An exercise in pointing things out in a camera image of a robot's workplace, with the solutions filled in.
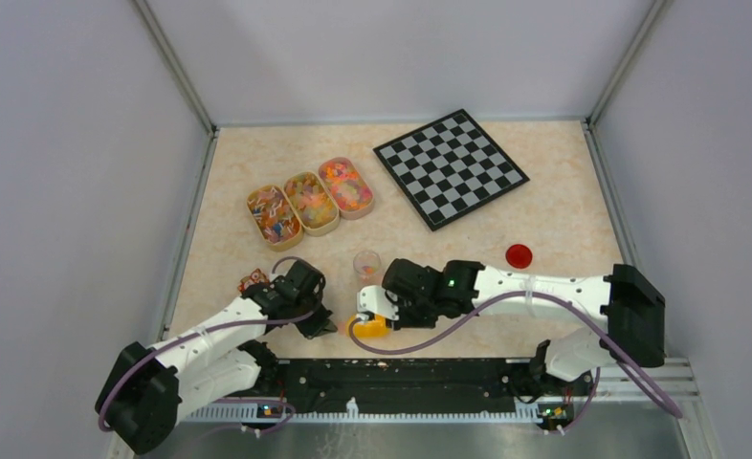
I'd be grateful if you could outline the yellow plastic scoop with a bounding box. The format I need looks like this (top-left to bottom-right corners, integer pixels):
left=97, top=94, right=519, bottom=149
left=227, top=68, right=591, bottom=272
left=343, top=315, right=391, bottom=339

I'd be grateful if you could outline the clear glass jar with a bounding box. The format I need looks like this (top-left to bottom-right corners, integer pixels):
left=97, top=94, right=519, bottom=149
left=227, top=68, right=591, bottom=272
left=352, top=250, right=383, bottom=287

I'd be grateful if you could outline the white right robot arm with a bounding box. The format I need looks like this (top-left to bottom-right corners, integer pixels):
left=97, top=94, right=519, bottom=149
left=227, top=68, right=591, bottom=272
left=357, top=258, right=666, bottom=394

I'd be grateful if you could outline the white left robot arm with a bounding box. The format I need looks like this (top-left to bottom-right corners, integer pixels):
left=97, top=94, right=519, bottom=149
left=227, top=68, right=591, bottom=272
left=95, top=257, right=336, bottom=454

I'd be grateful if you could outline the pink tray with candies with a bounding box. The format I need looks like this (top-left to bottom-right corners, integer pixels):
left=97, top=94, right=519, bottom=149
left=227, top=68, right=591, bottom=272
left=318, top=157, right=375, bottom=220

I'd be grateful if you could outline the red owl toy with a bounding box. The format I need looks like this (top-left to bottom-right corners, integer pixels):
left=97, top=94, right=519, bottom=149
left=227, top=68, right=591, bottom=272
left=237, top=269, right=270, bottom=294

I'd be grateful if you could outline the cream tray with gummies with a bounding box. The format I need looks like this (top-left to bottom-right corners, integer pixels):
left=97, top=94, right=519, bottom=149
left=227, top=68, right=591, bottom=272
left=283, top=171, right=341, bottom=236

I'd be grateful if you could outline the yellow tray with lollipops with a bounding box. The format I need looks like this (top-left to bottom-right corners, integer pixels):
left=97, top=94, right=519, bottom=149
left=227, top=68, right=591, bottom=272
left=246, top=185, right=304, bottom=251

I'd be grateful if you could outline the red jar lid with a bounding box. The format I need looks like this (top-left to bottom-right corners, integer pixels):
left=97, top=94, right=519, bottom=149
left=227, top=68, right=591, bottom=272
left=505, top=244, right=533, bottom=270

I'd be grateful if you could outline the black white chessboard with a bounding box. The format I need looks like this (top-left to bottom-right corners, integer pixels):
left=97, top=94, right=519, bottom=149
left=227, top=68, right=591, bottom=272
left=373, top=109, right=530, bottom=231

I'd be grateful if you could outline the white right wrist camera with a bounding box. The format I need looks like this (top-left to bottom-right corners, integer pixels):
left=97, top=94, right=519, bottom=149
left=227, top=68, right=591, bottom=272
left=356, top=285, right=399, bottom=321

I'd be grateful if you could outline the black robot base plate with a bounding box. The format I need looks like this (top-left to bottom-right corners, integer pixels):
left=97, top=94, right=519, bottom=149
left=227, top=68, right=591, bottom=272
left=233, top=358, right=592, bottom=415

